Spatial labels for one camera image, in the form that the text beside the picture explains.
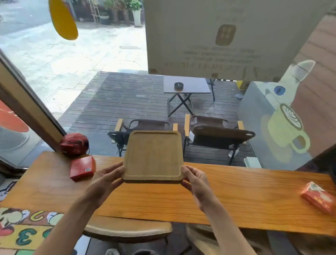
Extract person's right hand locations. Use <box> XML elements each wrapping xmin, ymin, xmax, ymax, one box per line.
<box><xmin>181</xmin><ymin>165</ymin><xmax>219</xmax><ymax>212</ymax></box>

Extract person's left hand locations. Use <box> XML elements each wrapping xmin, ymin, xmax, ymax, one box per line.
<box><xmin>83</xmin><ymin>161</ymin><xmax>127</xmax><ymax>208</ymax></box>

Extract square wooden tray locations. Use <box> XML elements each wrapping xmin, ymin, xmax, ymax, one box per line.
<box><xmin>122</xmin><ymin>130</ymin><xmax>185</xmax><ymax>184</ymax></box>

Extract person's right forearm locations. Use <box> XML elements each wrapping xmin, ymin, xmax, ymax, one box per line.
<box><xmin>203</xmin><ymin>202</ymin><xmax>258</xmax><ymax>255</ymax></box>

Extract person's left forearm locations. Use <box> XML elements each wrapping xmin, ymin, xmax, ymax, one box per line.
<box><xmin>34</xmin><ymin>196</ymin><xmax>98</xmax><ymax>255</ymax></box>

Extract red flat box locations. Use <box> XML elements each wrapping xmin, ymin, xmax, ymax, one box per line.
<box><xmin>70</xmin><ymin>156</ymin><xmax>96</xmax><ymax>182</ymax></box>

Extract red helmet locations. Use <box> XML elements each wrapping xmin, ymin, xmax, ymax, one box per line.
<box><xmin>60</xmin><ymin>133</ymin><xmax>90</xmax><ymax>156</ymax></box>

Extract brown folding camp chair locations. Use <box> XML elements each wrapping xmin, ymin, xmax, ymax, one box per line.
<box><xmin>107</xmin><ymin>118</ymin><xmax>179</xmax><ymax>157</ymax></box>
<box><xmin>183</xmin><ymin>114</ymin><xmax>256</xmax><ymax>166</ymax></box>

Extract small white box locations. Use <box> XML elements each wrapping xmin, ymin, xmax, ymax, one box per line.
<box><xmin>243</xmin><ymin>157</ymin><xmax>262</xmax><ymax>169</ymax></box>

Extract grey folding table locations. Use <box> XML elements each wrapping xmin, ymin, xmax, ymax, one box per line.
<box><xmin>163</xmin><ymin>75</ymin><xmax>216</xmax><ymax>118</ymax></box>

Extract cat and cup window painting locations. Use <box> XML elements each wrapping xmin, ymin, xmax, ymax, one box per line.
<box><xmin>260</xmin><ymin>60</ymin><xmax>317</xmax><ymax>164</ymax></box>

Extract colourful cartoon floor mat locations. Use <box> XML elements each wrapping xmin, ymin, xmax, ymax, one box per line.
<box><xmin>0</xmin><ymin>207</ymin><xmax>65</xmax><ymax>255</ymax></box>

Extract orange window sticker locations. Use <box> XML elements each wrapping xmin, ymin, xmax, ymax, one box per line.
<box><xmin>0</xmin><ymin>100</ymin><xmax>29</xmax><ymax>133</ymax></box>

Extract red tissue packet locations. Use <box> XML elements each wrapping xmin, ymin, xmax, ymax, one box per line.
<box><xmin>300</xmin><ymin>181</ymin><xmax>336</xmax><ymax>216</ymax></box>

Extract beige window poster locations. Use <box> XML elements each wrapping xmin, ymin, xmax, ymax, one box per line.
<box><xmin>144</xmin><ymin>0</ymin><xmax>336</xmax><ymax>82</ymax></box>

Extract potted plant in white pot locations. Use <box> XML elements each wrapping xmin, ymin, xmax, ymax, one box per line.
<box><xmin>129</xmin><ymin>0</ymin><xmax>144</xmax><ymax>27</ymax></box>

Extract yellow oval window sticker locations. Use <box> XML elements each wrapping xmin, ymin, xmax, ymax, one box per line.
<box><xmin>48</xmin><ymin>0</ymin><xmax>79</xmax><ymax>41</ymax></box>

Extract wooden window frame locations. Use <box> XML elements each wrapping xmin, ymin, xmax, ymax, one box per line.
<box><xmin>0</xmin><ymin>49</ymin><xmax>66</xmax><ymax>153</ymax></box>

